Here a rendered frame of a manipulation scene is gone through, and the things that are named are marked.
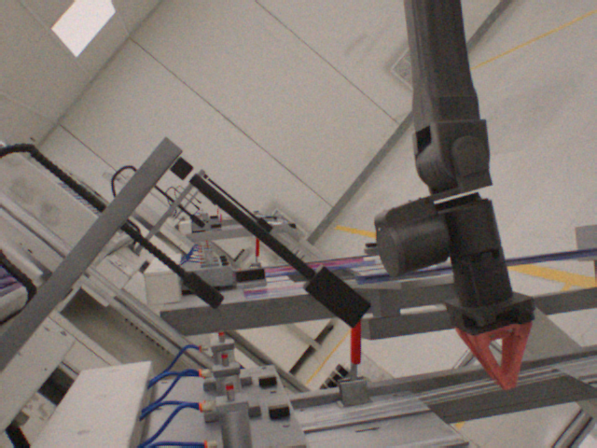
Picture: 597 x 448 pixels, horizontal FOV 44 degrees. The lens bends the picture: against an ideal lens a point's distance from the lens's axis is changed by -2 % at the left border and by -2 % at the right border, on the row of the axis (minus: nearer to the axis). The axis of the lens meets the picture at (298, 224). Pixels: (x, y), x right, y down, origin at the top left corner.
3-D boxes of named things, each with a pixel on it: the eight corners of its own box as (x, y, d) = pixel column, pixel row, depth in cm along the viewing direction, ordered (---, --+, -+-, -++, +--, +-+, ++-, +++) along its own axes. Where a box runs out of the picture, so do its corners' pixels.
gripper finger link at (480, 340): (488, 403, 77) (468, 317, 77) (464, 386, 85) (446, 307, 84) (548, 385, 78) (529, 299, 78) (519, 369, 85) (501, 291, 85)
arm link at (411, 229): (481, 131, 76) (446, 146, 84) (378, 157, 73) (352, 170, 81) (513, 245, 75) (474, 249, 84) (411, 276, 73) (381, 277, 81)
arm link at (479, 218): (499, 188, 77) (473, 190, 83) (440, 204, 76) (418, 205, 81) (514, 252, 78) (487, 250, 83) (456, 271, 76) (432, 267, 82)
